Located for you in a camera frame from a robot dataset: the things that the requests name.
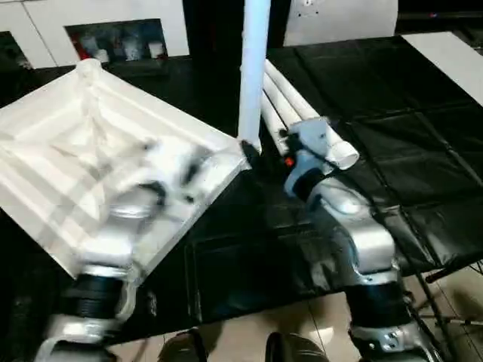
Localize white plastic table leg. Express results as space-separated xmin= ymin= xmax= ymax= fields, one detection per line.
xmin=262 ymin=74 xmax=303 ymax=137
xmin=237 ymin=0 xmax=272 ymax=153
xmin=264 ymin=60 xmax=360 ymax=171
xmin=260 ymin=94 xmax=291 ymax=158

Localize white plastic table top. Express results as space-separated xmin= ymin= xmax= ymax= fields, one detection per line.
xmin=0 ymin=59 xmax=251 ymax=281

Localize black cabinet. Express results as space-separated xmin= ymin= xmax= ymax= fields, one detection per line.
xmin=183 ymin=0 xmax=291 ymax=61

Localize black work mat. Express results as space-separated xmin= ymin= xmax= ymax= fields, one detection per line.
xmin=0 ymin=34 xmax=483 ymax=348

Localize white plastic bag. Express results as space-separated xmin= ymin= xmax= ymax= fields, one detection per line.
xmin=285 ymin=0 xmax=399 ymax=48

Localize small bottles on shelf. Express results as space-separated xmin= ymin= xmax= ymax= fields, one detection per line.
xmin=66 ymin=21 xmax=168 ymax=66

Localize dark right robot foot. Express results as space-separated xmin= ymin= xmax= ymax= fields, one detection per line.
xmin=266 ymin=332 xmax=330 ymax=362

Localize white flat sheet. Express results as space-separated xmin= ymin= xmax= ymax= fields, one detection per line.
xmin=403 ymin=32 xmax=483 ymax=108

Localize black rod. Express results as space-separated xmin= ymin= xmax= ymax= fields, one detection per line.
xmin=426 ymin=255 xmax=483 ymax=284

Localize white cabinet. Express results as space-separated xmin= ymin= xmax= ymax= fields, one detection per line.
xmin=0 ymin=0 xmax=189 ymax=70

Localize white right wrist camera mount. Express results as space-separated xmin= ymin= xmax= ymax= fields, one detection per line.
xmin=278 ymin=119 xmax=331 ymax=198

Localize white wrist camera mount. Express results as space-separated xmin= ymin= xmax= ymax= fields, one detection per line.
xmin=138 ymin=139 xmax=214 ymax=206
xmin=278 ymin=119 xmax=331 ymax=198

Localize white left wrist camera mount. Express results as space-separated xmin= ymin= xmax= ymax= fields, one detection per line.
xmin=138 ymin=139 xmax=214 ymax=206

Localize chrome tube frame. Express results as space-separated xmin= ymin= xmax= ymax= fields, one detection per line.
xmin=411 ymin=298 xmax=483 ymax=362

